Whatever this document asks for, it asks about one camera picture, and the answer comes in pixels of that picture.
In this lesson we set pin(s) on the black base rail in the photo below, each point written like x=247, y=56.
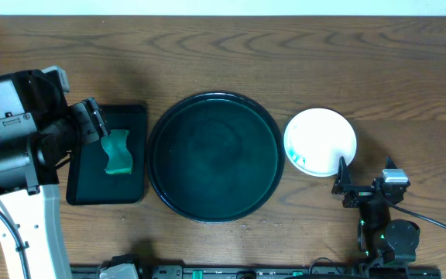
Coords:
x=130, y=270

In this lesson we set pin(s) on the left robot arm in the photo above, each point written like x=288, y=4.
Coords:
x=34, y=141

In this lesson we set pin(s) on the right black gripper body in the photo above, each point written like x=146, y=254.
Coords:
x=361, y=194

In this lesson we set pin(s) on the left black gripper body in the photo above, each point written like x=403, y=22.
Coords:
x=92, y=120

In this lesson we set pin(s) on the white plate top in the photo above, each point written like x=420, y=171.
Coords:
x=316, y=139

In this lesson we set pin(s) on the round black tray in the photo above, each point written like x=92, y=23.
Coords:
x=215, y=157

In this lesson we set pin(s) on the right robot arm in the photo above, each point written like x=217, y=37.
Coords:
x=389, y=244

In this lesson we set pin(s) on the green sponge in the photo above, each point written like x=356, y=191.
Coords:
x=120, y=160

